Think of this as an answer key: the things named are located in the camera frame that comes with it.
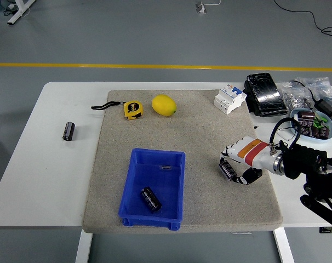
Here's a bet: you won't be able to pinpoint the clear bag of blue parts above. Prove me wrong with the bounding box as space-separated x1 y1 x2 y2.
296 76 332 105

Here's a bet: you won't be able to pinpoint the thin black wire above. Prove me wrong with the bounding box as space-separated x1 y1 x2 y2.
277 126 296 136

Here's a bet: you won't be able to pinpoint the blue plastic box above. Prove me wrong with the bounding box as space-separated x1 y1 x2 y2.
118 147 186 231

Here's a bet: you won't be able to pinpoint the light blue bowl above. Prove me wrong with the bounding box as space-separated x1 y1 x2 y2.
289 108 332 141

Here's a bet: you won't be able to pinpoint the green plastic pieces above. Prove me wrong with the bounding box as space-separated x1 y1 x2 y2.
313 116 328 128

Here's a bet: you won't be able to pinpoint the grey-brown mat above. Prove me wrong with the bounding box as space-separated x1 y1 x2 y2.
82 89 283 234

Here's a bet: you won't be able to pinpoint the yellow tape measure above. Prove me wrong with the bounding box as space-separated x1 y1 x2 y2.
90 100 144 121

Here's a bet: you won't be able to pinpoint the black wrapped device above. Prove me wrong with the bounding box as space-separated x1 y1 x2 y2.
243 72 289 118

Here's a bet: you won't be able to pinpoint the yellow lemon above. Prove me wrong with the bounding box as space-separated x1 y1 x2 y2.
151 94 178 117

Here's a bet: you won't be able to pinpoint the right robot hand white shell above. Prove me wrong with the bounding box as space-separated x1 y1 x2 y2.
218 136 278 186

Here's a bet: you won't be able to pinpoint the white table leg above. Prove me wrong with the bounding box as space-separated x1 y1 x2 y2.
273 227 295 263
75 229 93 263

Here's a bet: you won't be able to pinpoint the black floor cable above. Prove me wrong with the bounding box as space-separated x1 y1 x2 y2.
272 0 332 42

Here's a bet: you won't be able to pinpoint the large brown capacitor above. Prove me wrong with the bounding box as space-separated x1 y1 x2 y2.
297 110 316 122

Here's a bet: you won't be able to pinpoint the black power adapter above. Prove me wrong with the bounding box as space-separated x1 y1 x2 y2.
313 98 332 121

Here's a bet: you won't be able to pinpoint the black cylindrical battery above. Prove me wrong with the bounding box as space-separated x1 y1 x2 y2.
219 160 238 182
62 122 75 141
140 186 163 214

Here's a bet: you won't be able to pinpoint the clear bag of nuts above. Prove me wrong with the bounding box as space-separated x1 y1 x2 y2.
278 81 316 110

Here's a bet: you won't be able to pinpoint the dark capacitor in bowl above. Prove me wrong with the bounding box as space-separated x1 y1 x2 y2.
311 125 331 139
296 120 312 136

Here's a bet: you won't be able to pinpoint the white background frame leg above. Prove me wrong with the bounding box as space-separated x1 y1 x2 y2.
6 0 37 27

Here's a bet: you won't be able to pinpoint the white circuit breaker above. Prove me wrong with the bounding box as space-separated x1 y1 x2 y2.
213 84 248 115

